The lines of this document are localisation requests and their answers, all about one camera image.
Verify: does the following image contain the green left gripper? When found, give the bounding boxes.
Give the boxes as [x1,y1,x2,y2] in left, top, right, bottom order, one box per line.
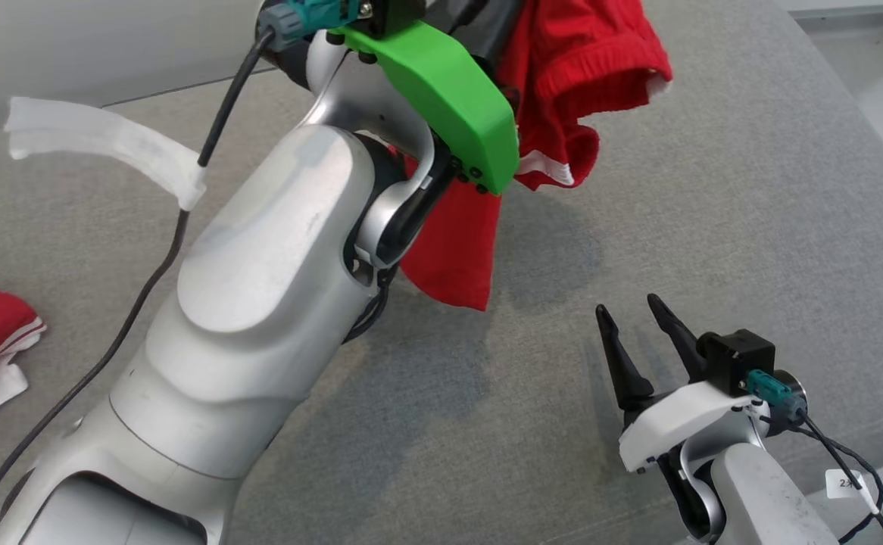
[326,0,527,198]

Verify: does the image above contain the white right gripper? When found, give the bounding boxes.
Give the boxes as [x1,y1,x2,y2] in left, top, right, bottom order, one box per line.
[595,294,774,475]

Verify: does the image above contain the red shorts with white trim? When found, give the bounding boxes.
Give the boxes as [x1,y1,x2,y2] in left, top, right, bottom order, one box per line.
[400,0,673,313]

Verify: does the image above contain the teal right camera connector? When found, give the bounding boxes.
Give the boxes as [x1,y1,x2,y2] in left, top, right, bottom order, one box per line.
[747,369,806,425]

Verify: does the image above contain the teal camera connector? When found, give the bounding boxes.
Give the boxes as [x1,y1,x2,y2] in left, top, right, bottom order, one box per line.
[747,369,806,425]
[256,0,360,51]

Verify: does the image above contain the teal left camera connector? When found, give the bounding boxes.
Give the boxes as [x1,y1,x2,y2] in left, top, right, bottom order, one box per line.
[256,0,360,51]

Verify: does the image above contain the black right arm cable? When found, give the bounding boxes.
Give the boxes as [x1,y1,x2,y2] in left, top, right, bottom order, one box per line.
[794,409,883,545]

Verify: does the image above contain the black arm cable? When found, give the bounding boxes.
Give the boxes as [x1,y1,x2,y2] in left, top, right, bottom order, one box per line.
[0,26,276,542]
[794,409,883,545]

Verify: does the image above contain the white cable label tag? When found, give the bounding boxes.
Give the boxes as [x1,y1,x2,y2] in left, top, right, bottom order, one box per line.
[825,468,866,500]

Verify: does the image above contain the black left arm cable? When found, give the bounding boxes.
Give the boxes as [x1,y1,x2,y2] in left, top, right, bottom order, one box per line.
[0,26,276,542]

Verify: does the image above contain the white translucent cable strap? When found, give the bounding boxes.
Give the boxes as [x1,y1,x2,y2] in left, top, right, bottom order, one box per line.
[4,96,207,211]

